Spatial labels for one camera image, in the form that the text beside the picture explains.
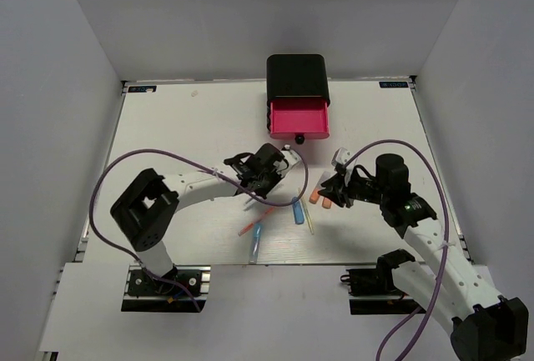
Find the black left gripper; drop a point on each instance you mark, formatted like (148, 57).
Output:
(277, 177)

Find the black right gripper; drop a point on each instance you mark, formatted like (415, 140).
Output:
(334, 185)

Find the orange correction tape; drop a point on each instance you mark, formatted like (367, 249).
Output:
(326, 203)

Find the yellow highlighter pen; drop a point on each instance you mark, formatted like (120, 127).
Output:
(306, 212)

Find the light blue correction tape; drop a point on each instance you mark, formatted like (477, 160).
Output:
(298, 213)

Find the orange highlighter pen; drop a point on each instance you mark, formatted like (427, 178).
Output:
(247, 228)

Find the pink top drawer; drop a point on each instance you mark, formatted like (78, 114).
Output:
(299, 119)

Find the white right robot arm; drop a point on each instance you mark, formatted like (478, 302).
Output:
(481, 322)

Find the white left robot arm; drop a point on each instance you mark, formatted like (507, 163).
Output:
(144, 211)

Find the orange utility knife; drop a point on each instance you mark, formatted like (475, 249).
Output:
(314, 196)

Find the light blue utility knife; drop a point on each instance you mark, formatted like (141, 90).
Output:
(255, 242)

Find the black drawer cabinet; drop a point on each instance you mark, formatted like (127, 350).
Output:
(296, 76)

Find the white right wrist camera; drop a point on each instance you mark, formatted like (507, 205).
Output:
(340, 157)

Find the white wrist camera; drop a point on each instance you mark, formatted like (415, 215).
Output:
(291, 158)
(340, 157)

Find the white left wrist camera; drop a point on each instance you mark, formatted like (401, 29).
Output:
(291, 158)

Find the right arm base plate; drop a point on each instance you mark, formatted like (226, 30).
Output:
(369, 296)

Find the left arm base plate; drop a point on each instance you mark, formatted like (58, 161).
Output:
(143, 294)

